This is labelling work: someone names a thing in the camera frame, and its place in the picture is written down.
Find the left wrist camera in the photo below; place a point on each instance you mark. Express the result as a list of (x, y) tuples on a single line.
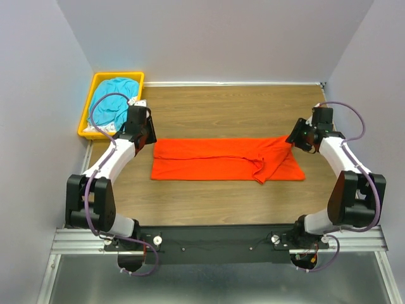
[(134, 102)]

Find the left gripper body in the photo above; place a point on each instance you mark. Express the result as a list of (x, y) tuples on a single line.
[(149, 133)]

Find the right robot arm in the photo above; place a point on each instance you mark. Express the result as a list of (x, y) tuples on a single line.
[(355, 203)]

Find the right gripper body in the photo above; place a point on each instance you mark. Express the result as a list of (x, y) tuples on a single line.
[(293, 134)]

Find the light blue t shirt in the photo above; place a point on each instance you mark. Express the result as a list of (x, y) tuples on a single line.
[(126, 86)]

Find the yellow plastic bin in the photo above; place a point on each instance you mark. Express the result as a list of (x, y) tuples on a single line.
[(96, 80)]

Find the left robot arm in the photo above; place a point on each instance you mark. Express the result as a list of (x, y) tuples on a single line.
[(90, 202)]

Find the orange t shirt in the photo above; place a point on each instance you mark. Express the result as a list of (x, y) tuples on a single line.
[(232, 159)]

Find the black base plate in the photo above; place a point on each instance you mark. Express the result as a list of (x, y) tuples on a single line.
[(216, 244)]

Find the aluminium frame rail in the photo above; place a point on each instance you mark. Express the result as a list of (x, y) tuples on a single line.
[(357, 269)]

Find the white t shirt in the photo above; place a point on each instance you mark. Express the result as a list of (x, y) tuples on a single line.
[(109, 115)]

